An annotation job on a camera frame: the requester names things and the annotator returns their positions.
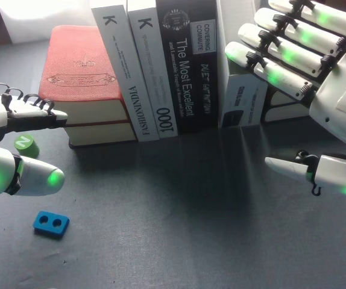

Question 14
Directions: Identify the white background panel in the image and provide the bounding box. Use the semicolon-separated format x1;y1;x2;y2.
0;0;94;45

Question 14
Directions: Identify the black COVERING COMMUTE book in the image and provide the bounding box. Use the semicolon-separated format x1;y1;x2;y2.
189;0;221;130

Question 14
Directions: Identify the black The Most Excellent book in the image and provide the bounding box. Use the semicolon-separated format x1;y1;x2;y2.
156;0;204;135

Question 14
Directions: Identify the red embossed book stack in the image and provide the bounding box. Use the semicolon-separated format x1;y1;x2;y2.
38;25;138;149

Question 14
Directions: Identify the grey table cloth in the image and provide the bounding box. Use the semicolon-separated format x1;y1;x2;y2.
0;0;346;289

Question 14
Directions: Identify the blue two-hole block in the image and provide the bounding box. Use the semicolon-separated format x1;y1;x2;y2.
33;210;71;240

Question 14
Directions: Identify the white K 1000 book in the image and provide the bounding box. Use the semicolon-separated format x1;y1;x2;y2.
127;0;180;139

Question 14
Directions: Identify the green cylinder block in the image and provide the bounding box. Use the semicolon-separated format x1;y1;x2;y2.
13;134;40;159

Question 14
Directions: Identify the white K FASHIONINDIA book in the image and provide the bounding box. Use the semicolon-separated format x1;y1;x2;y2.
90;4;161;143

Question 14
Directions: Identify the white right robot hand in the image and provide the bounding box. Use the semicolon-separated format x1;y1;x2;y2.
224;0;346;198

